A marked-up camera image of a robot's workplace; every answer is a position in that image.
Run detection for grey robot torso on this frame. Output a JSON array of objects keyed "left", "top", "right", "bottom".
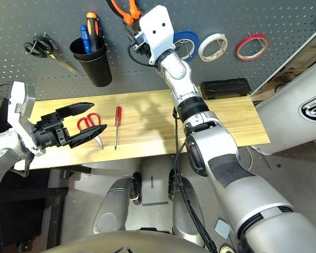
[{"left": 43, "top": 230, "right": 209, "bottom": 253}]

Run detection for black left camera cable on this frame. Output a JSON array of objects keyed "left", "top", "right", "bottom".
[{"left": 0, "top": 81, "right": 14, "bottom": 94}]

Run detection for black handled scissors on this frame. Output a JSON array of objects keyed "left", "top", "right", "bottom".
[{"left": 23, "top": 33, "right": 79, "bottom": 75}]

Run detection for silver left robot leg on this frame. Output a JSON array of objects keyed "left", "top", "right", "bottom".
[{"left": 92, "top": 177, "right": 137, "bottom": 235}]

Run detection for dark floor tape strip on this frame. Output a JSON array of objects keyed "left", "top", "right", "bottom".
[{"left": 141, "top": 201, "right": 169, "bottom": 207}]

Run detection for black plastic cup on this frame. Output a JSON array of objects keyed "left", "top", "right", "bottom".
[{"left": 69, "top": 36, "right": 113, "bottom": 87}]

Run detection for dark grey perforated pegboard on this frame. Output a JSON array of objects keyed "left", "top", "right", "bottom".
[{"left": 0, "top": 0, "right": 316, "bottom": 101}]

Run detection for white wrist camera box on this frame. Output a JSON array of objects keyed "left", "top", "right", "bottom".
[
  {"left": 139, "top": 5, "right": 176, "bottom": 65},
  {"left": 7, "top": 81, "right": 45, "bottom": 157}
]

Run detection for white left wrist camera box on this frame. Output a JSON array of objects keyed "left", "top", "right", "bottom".
[{"left": 7, "top": 81, "right": 45, "bottom": 157}]

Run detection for silver robot leg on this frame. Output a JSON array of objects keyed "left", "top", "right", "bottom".
[
  {"left": 169, "top": 175, "right": 206, "bottom": 247},
  {"left": 92, "top": 177, "right": 137, "bottom": 235}
]

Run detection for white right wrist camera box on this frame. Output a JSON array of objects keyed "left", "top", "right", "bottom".
[{"left": 139, "top": 5, "right": 176, "bottom": 65}]

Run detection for blue tape roll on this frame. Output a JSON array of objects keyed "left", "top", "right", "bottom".
[{"left": 173, "top": 31, "right": 201, "bottom": 63}]

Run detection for white machine housing with logo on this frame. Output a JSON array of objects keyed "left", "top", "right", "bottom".
[{"left": 255, "top": 64, "right": 316, "bottom": 156}]

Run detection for orange black screwdriver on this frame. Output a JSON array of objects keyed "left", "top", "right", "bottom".
[{"left": 86, "top": 12, "right": 100, "bottom": 52}]

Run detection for red handled scissors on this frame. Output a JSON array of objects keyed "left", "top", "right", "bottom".
[{"left": 76, "top": 112, "right": 105, "bottom": 150}]

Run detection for silver right robot leg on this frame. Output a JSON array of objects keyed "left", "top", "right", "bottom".
[{"left": 169, "top": 175, "right": 206, "bottom": 247}]

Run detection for black table leg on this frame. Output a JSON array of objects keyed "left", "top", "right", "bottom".
[{"left": 60, "top": 164, "right": 92, "bottom": 181}]

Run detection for orange black pliers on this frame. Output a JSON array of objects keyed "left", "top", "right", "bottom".
[{"left": 106, "top": 0, "right": 142, "bottom": 26}]

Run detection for red tape ring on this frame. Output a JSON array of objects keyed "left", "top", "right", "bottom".
[{"left": 235, "top": 33, "right": 270, "bottom": 62}]

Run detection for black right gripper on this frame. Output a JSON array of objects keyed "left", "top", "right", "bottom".
[{"left": 124, "top": 8, "right": 151, "bottom": 60}]

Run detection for white tape roll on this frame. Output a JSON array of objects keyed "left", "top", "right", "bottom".
[{"left": 198, "top": 33, "right": 229, "bottom": 63}]

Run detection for red handled screwdriver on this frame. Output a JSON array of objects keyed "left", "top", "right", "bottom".
[{"left": 114, "top": 106, "right": 123, "bottom": 151}]

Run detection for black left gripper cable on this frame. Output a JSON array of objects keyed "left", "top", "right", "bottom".
[{"left": 14, "top": 154, "right": 35, "bottom": 177}]

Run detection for brown wooden panel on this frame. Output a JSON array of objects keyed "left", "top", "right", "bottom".
[{"left": 250, "top": 23, "right": 316, "bottom": 103}]

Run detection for black flat box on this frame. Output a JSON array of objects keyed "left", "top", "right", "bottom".
[{"left": 201, "top": 77, "right": 251, "bottom": 101}]

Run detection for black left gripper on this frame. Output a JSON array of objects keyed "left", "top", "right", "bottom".
[{"left": 33, "top": 102, "right": 108, "bottom": 150}]

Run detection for grey square floor piece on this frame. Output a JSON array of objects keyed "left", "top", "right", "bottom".
[{"left": 215, "top": 218, "right": 231, "bottom": 237}]

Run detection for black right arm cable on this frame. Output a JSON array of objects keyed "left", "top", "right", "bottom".
[{"left": 172, "top": 106, "right": 218, "bottom": 253}]

